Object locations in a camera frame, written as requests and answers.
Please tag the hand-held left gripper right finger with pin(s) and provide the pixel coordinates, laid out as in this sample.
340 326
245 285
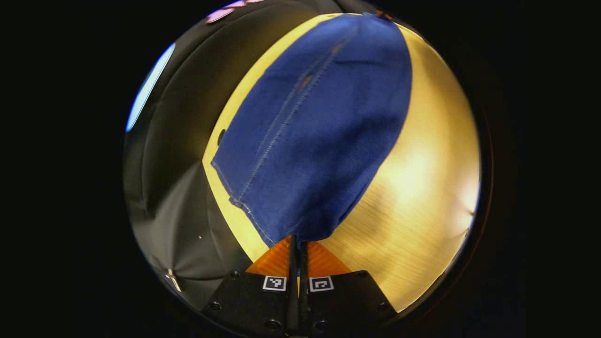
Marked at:
304 281

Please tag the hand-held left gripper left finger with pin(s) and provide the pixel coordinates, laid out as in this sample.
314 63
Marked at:
292 281

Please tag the blue jeans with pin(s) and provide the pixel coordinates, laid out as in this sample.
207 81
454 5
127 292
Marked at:
324 141

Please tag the white clip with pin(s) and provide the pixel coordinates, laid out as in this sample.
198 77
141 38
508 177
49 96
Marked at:
173 280

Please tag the black backdrop cloth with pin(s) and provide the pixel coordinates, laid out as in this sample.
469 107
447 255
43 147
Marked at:
178 202

